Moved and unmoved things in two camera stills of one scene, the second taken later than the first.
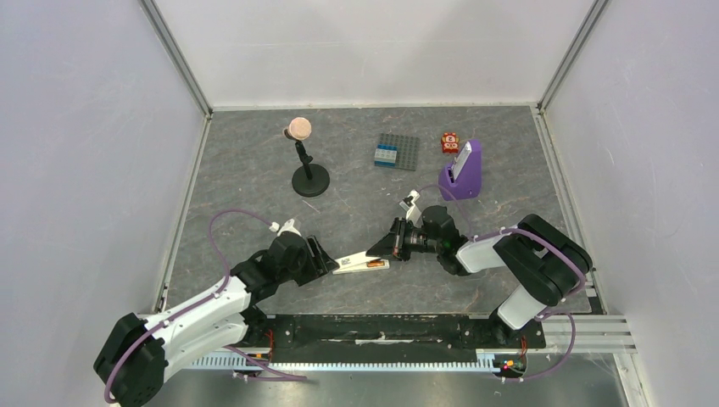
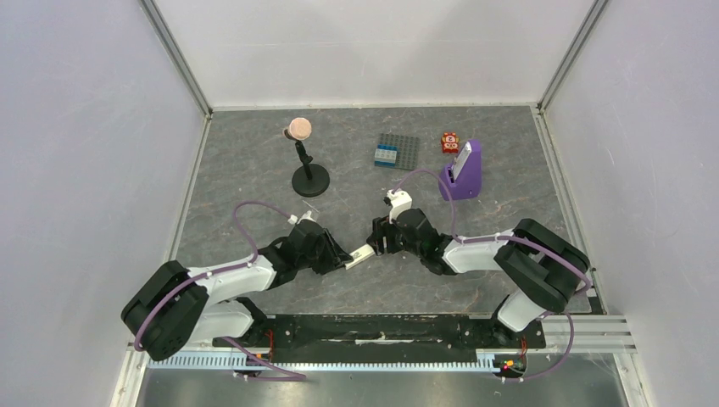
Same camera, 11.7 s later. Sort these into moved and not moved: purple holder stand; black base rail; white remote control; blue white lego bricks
Moved: white remote control
Not moved: blue white lego bricks; purple holder stand; black base rail
